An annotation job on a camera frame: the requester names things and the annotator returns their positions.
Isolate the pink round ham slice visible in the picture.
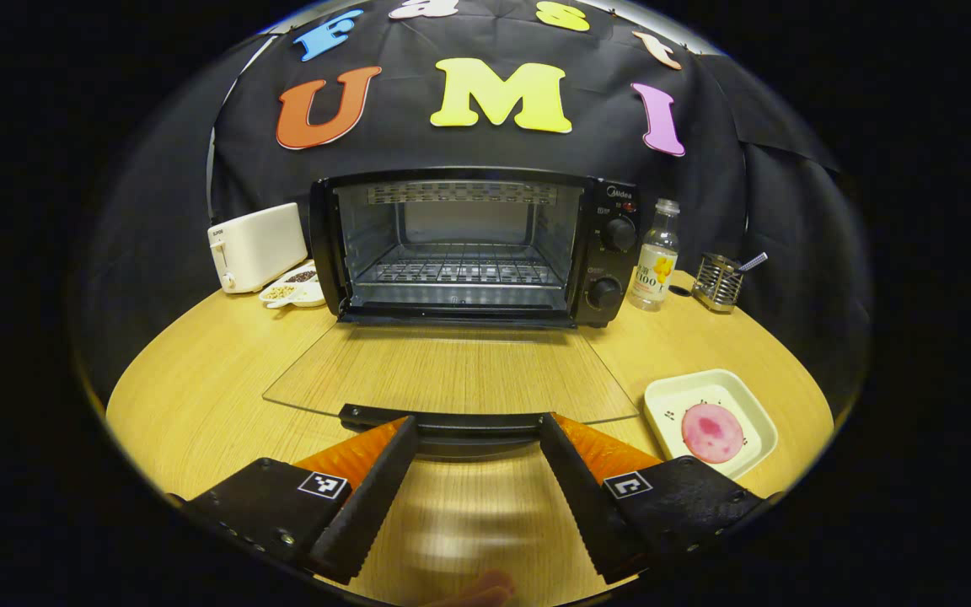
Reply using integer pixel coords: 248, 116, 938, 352
681, 402, 746, 465

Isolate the clear bottle with yellow label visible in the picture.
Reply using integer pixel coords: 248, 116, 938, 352
627, 198, 681, 313

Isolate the white square plate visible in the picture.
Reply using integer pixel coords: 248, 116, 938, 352
644, 368, 780, 481

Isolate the white toaster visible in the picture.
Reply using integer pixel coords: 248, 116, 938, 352
207, 202, 309, 294

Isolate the white divided snack dish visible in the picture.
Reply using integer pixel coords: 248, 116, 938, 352
258, 261, 327, 309

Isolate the black electric oven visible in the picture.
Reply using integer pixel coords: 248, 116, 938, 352
262, 167, 643, 460

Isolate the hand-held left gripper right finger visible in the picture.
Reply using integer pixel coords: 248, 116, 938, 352
540, 413, 781, 584

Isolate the black backdrop cloth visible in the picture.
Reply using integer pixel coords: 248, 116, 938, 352
72, 0, 874, 406

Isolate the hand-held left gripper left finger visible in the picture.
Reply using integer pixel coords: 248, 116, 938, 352
167, 415, 419, 584

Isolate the metal mesh utensil holder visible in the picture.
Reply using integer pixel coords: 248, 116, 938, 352
692, 253, 744, 314

